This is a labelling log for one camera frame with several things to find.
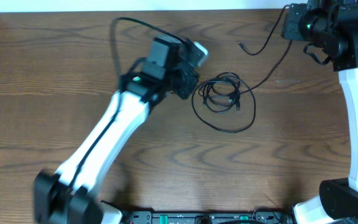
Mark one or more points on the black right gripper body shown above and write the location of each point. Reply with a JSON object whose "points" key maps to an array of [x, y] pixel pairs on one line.
{"points": [[295, 29]]}

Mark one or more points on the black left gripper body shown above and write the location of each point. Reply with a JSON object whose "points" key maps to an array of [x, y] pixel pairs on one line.
{"points": [[185, 84]]}

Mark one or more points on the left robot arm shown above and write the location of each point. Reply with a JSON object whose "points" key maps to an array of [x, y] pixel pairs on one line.
{"points": [[70, 195]]}

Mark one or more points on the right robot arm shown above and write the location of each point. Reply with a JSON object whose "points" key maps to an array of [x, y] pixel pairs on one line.
{"points": [[333, 27]]}

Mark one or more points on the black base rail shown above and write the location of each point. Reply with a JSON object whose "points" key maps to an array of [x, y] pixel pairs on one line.
{"points": [[148, 216]]}

